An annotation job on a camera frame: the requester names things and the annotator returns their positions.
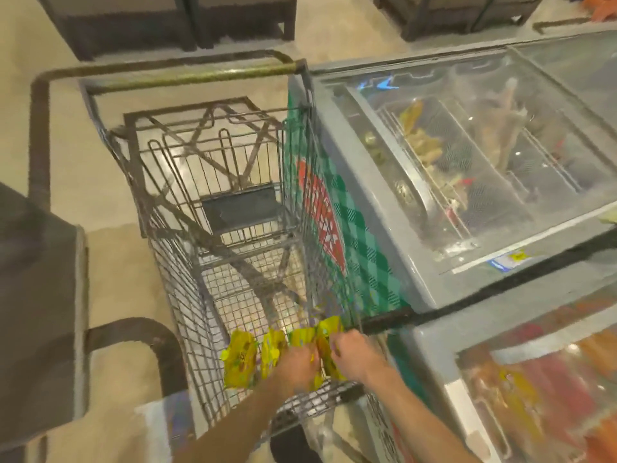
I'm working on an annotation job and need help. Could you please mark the dark wood panel display stand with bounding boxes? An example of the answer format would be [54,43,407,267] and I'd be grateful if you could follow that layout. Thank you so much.
[36,0,196,61]
[371,0,483,42]
[185,0,298,49]
[470,0,548,27]

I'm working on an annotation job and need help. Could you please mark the pale frozen food packs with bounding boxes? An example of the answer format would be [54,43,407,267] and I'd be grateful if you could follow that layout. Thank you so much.
[366,77,531,227]

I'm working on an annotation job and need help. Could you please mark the orange red frozen food packs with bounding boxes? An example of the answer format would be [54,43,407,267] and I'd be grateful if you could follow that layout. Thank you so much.
[458,303,617,463]

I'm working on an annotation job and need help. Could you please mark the person's right forearm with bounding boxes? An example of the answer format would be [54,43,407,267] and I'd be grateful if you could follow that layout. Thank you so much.
[368,366,483,463]

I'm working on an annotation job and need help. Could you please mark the person's left leg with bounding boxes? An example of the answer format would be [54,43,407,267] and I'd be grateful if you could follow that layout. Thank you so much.
[269,425,323,463]

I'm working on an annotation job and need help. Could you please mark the person's left forearm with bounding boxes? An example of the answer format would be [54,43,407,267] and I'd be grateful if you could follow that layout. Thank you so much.
[171,378,309,463]

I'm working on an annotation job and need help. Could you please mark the person's right hand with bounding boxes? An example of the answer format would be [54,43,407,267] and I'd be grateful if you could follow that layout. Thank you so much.
[330,330,393,386]

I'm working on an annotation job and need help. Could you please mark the green checked chest freezer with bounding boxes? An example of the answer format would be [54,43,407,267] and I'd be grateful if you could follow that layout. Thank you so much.
[287,29,617,316]

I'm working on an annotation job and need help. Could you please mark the orange plastic stool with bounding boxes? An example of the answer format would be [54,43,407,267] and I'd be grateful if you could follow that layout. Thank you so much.
[580,0,617,23]

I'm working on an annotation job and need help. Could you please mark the person's left hand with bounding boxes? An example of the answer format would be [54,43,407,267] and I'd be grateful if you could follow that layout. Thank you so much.
[272,341,322,397]

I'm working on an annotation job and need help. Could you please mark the small blue yellow label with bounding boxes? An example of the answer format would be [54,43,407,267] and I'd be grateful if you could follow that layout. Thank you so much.
[487,249,531,273]

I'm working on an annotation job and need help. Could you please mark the chest freezer with sausage picture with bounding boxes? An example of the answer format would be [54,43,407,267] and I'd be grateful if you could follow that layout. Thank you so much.
[385,248,617,463]

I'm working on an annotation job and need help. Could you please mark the grey wire shopping cart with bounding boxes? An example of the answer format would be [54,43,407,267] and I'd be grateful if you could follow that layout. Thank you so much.
[79,58,382,463]

